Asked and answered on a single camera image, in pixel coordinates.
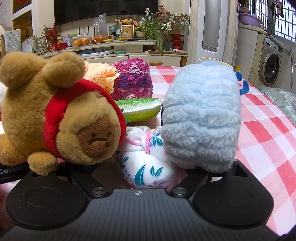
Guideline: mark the white curtain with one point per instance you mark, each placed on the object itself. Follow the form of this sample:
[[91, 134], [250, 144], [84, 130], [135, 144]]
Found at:
[[193, 27]]

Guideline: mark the magenta knitted cloth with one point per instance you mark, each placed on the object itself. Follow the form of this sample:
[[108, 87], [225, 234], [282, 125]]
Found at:
[[133, 78]]

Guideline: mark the small bag of oranges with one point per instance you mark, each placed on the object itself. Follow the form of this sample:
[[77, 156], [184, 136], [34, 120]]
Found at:
[[81, 41]]

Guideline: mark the red white checked tablecloth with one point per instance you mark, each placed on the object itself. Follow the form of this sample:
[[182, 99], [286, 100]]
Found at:
[[266, 143]]

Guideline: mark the glass jar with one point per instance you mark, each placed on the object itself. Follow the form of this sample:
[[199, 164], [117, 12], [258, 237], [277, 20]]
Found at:
[[112, 31]]

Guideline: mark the grey washing machine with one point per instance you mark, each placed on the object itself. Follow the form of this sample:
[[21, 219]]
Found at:
[[270, 64]]

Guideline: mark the green white striped knitted cloth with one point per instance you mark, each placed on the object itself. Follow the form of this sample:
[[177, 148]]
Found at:
[[138, 107]]

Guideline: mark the white paper cup green print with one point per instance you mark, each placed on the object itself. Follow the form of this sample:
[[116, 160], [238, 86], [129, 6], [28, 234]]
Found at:
[[225, 63]]

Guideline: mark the hanging laundry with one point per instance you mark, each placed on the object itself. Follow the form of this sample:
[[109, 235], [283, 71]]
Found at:
[[279, 10]]

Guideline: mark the white paper calendar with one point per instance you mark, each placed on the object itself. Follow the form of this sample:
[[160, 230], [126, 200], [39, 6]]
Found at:
[[27, 45]]

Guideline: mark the metal rod stand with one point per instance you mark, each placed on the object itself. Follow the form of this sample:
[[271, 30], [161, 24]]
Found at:
[[291, 62]]

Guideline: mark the pink white flower bouquet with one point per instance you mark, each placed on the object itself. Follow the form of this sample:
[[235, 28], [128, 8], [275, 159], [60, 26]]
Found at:
[[172, 20]]

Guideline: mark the cream cloth covered cabinet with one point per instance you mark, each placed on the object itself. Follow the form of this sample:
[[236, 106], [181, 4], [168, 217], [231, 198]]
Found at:
[[249, 46]]

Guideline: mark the peach knitted cloth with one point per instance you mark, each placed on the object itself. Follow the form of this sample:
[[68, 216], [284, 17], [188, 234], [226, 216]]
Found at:
[[99, 74]]

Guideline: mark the tall plastic bag of oranges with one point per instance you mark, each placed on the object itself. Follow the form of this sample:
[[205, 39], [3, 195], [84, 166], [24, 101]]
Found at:
[[100, 27]]

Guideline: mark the green bottle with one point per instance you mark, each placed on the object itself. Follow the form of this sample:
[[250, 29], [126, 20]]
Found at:
[[118, 30]]

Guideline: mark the small green box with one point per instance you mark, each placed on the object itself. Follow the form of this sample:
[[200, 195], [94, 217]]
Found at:
[[120, 52]]

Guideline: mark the red box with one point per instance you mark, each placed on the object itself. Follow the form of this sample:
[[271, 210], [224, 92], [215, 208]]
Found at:
[[57, 46]]

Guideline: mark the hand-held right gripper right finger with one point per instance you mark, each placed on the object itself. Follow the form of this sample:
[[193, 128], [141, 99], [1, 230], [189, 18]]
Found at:
[[192, 180]]

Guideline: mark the wooden chair with lace cover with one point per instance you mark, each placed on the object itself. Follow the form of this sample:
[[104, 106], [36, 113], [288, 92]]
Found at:
[[12, 40]]

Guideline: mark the light blue fluffy plush toy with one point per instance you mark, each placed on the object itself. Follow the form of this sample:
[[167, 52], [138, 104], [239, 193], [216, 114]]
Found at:
[[201, 111]]

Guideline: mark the black television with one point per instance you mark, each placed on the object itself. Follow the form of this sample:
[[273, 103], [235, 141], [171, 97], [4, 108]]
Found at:
[[104, 9]]

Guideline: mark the green potted plant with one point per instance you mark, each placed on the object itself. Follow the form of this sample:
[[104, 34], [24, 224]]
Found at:
[[140, 34]]

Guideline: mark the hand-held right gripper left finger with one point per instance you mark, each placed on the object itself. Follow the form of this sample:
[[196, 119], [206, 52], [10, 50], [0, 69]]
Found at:
[[85, 178]]

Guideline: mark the brown teddy bear red hood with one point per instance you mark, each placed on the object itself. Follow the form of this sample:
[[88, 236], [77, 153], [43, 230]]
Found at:
[[30, 97]]

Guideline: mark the red vase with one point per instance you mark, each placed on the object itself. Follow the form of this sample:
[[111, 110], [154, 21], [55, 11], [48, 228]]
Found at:
[[177, 42]]

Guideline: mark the white standing air conditioner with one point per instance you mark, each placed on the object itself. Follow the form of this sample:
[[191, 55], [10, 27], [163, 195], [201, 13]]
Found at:
[[211, 23]]

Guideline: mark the wooden picture frame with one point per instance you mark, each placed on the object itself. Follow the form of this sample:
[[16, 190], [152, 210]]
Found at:
[[127, 32]]

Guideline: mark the purple plastic basin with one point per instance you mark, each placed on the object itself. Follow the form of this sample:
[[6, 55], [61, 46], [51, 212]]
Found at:
[[249, 20]]

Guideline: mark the cream television cabinet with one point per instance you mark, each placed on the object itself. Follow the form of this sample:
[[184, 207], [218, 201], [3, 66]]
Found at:
[[136, 47]]

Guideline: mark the grey patterned sofa cover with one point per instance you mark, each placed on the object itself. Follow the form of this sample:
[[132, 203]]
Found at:
[[279, 99]]

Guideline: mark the barred window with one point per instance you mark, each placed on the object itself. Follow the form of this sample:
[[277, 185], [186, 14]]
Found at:
[[289, 23]]

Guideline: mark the white floral towel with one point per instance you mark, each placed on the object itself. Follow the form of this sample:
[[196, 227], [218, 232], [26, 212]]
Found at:
[[138, 162]]

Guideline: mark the red berry branch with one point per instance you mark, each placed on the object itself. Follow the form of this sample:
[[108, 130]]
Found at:
[[52, 34]]

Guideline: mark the yellow bananas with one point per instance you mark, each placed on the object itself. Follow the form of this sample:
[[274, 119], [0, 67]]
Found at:
[[108, 39]]

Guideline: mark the yellow plastic toy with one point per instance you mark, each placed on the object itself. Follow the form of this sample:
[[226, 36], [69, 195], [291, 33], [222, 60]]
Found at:
[[237, 68]]

